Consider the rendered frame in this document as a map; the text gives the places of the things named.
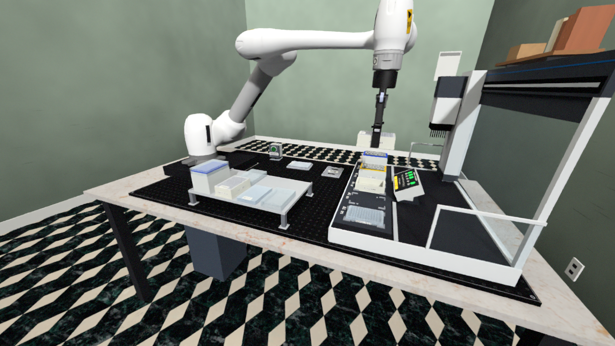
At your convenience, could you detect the white ready key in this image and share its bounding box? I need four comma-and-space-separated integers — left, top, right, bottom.
269, 143, 282, 161

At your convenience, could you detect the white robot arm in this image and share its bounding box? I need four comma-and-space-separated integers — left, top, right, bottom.
182, 0, 417, 166

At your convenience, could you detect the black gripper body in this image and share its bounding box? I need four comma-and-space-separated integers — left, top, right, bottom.
372, 71, 398, 95

